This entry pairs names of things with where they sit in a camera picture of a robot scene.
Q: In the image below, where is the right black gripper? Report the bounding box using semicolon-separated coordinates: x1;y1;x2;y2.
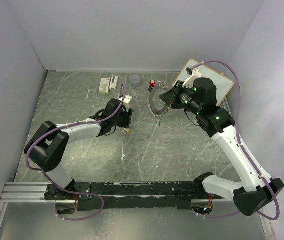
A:
160;80;202;116

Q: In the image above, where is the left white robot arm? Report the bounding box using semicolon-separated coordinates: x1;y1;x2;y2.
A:
24;95;132;200

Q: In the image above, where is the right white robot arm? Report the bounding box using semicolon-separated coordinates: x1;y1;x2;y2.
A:
159;77;284;217

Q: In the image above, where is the white stapler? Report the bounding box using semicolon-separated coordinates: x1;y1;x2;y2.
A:
109;75;118;91

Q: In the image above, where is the green white staple box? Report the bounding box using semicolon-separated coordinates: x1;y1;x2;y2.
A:
99;78;110;96

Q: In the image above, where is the clear plastic clip jar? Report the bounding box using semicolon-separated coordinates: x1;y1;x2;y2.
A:
130;75;141;88

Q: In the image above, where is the white framed whiteboard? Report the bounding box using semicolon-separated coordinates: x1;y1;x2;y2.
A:
171;58;234;107

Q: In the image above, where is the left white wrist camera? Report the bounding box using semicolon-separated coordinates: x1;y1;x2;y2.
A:
118;95;132;112

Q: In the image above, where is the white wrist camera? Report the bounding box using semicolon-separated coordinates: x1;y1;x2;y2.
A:
118;95;132;112
182;67;202;88

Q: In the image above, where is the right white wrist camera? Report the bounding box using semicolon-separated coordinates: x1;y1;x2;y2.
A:
182;67;202;88

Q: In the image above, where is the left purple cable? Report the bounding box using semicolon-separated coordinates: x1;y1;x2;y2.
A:
25;83;128;198

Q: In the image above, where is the purple cable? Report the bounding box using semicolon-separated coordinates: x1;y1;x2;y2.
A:
189;60;281;221
25;83;128;198

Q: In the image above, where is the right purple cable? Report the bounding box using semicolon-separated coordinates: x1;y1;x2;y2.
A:
189;60;281;221

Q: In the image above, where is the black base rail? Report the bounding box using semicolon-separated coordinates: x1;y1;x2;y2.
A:
44;181;225;212

